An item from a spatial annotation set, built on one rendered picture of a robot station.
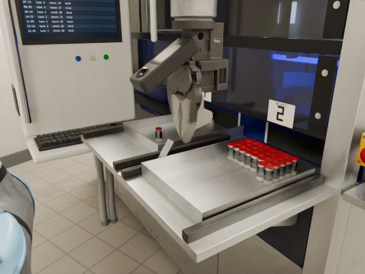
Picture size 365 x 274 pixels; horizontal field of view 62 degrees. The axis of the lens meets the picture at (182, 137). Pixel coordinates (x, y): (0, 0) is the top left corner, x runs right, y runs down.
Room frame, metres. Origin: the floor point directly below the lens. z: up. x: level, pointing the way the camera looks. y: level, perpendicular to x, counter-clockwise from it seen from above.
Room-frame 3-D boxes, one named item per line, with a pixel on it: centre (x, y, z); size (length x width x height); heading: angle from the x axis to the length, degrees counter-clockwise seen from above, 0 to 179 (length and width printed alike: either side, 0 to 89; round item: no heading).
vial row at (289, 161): (0.75, -0.22, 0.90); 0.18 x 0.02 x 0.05; 33
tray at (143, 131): (1.01, 0.00, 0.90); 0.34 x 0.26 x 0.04; 123
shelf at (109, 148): (0.83, -0.03, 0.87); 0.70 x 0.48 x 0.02; 33
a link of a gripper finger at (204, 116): (0.52, -0.03, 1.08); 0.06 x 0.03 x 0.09; 123
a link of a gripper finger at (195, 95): (0.51, -0.01, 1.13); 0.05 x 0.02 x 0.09; 33
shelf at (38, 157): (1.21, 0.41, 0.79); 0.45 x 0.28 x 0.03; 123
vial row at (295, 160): (0.76, -0.24, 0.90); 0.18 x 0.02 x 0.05; 33
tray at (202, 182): (0.68, -0.11, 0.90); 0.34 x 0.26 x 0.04; 123
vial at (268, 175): (0.65, -0.21, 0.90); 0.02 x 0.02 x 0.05
